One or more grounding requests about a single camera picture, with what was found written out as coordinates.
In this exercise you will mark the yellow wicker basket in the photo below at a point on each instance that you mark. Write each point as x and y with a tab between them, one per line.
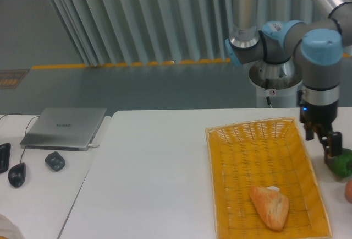
269	152

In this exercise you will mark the green bell pepper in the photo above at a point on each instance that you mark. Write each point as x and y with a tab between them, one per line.
340	165

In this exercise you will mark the orange round fruit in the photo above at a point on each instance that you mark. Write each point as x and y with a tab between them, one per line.
348	191

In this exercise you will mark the triangular bread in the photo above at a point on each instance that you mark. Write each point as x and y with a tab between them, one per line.
271	205

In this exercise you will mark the small black plastic holder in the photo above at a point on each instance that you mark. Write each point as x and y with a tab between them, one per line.
55	161

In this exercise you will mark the white paper label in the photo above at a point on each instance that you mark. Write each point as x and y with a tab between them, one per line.
274	188

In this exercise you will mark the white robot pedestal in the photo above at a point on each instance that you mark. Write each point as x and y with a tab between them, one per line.
276	84

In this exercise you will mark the black computer mouse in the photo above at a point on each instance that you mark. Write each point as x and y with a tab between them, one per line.
17	175

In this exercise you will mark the white cloth bag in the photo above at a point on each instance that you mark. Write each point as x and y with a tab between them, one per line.
8	230

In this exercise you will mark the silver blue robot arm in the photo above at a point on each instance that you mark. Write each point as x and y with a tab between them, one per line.
317	48

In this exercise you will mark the silver closed laptop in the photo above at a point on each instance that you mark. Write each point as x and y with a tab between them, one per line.
64	129

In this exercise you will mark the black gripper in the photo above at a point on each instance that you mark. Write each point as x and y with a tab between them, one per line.
317	119

